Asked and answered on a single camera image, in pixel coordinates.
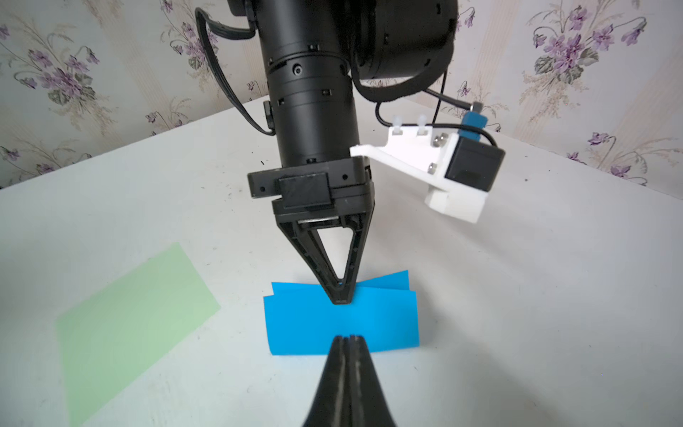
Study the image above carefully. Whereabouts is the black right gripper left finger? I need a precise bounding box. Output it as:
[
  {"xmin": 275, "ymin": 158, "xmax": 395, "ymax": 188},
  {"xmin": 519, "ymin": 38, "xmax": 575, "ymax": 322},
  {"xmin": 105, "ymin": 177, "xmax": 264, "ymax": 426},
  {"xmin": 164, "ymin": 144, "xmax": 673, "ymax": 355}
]
[{"xmin": 303, "ymin": 336, "xmax": 349, "ymax": 427}]

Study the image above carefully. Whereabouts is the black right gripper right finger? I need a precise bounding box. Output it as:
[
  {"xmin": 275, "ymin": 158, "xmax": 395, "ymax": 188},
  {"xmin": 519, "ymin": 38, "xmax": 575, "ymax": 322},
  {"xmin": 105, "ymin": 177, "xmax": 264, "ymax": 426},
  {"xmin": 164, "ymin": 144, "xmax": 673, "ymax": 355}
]
[{"xmin": 345, "ymin": 336, "xmax": 396, "ymax": 427}]

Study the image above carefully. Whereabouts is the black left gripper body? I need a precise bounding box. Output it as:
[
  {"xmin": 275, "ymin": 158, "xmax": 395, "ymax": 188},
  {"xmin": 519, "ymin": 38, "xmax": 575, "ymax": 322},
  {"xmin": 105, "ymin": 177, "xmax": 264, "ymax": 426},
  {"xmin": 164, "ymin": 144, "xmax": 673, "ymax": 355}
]
[{"xmin": 247, "ymin": 158, "xmax": 375, "ymax": 223}]

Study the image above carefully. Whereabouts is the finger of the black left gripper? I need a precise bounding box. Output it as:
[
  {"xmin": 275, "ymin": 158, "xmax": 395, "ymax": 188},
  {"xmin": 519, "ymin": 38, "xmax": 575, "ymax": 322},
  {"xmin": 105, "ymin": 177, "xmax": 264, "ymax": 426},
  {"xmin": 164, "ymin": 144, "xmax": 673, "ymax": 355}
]
[
  {"xmin": 276, "ymin": 215, "xmax": 342, "ymax": 304},
  {"xmin": 335, "ymin": 209, "xmax": 374, "ymax": 304}
]

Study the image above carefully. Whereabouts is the blue square paper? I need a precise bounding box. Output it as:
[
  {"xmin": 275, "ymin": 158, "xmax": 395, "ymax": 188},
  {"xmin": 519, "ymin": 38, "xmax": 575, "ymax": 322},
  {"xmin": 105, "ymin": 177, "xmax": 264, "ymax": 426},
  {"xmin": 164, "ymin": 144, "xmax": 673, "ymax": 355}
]
[{"xmin": 263, "ymin": 270, "xmax": 420, "ymax": 356}]

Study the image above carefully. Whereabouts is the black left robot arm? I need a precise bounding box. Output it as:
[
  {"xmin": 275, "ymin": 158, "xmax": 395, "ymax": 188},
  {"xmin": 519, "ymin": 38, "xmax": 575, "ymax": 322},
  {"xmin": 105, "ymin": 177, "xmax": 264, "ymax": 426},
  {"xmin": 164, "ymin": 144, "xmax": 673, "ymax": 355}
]
[{"xmin": 195, "ymin": 0, "xmax": 458, "ymax": 304}]

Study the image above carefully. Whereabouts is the left green paper sheet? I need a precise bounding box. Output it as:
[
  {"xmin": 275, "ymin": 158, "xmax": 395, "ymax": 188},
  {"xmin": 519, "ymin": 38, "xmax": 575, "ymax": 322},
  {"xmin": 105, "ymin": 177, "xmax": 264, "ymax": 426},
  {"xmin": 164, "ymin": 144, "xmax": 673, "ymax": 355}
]
[{"xmin": 55, "ymin": 244, "xmax": 220, "ymax": 426}]

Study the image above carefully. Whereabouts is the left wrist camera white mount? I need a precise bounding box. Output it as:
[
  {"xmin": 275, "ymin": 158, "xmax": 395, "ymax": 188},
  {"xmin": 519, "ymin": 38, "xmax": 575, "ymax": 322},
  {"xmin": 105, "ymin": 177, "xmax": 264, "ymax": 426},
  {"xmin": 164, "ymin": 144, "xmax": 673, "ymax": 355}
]
[{"xmin": 350, "ymin": 101, "xmax": 505, "ymax": 223}]

